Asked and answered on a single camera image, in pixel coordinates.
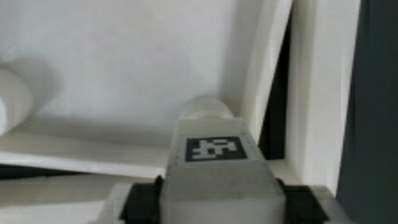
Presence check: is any white table leg with tag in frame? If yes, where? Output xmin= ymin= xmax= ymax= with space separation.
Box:
xmin=159 ymin=96 xmax=286 ymax=224

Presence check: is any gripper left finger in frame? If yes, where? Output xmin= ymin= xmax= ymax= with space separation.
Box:
xmin=87 ymin=175 xmax=167 ymax=224

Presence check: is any white front fence rail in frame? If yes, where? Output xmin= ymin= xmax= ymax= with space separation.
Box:
xmin=0 ymin=175 xmax=152 ymax=224

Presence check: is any white fence rail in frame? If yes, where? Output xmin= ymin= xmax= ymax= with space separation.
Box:
xmin=286 ymin=0 xmax=360 ymax=190
xmin=0 ymin=175 xmax=152 ymax=224

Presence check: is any white right fence rail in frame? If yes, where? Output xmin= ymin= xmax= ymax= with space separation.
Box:
xmin=286 ymin=0 xmax=360 ymax=190

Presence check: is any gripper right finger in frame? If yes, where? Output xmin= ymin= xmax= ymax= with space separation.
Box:
xmin=273 ymin=178 xmax=357 ymax=224

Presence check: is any white square tabletop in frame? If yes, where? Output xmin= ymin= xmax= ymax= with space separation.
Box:
xmin=0 ymin=0 xmax=291 ymax=177

